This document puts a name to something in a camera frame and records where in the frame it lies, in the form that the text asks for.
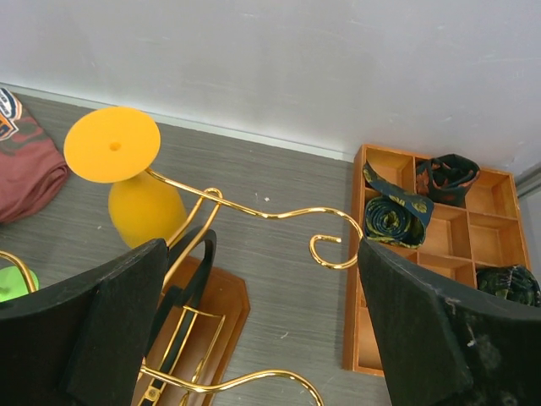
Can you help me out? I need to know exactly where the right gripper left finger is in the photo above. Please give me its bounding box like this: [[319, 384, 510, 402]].
[[1, 239, 168, 405]]

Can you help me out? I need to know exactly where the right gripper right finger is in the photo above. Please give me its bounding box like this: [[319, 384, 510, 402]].
[[358, 239, 540, 405]]

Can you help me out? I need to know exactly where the green wine glass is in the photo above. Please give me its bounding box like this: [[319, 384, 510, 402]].
[[0, 266, 29, 302]]

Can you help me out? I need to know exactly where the orange wine glass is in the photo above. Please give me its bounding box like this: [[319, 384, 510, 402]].
[[63, 107, 187, 248]]

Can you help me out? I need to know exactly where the rolled dark tie right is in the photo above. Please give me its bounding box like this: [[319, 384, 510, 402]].
[[476, 265, 540, 308]]

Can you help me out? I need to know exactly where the rolled dark tie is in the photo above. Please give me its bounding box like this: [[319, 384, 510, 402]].
[[476, 265, 540, 308], [416, 154, 480, 207]]

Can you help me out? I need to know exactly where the wooden compartment tray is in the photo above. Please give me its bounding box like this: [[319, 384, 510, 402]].
[[342, 145, 531, 376]]

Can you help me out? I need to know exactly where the rolled green patterned tie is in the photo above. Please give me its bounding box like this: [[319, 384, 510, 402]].
[[363, 162, 434, 249]]

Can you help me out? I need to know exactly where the rolled dark tie top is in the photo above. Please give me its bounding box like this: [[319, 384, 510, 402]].
[[416, 154, 480, 207]]

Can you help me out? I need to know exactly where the red folded t-shirt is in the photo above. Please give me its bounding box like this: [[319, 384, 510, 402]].
[[1, 88, 69, 224]]

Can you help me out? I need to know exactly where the gold wire wine glass rack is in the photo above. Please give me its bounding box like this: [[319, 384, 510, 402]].
[[0, 167, 365, 406]]

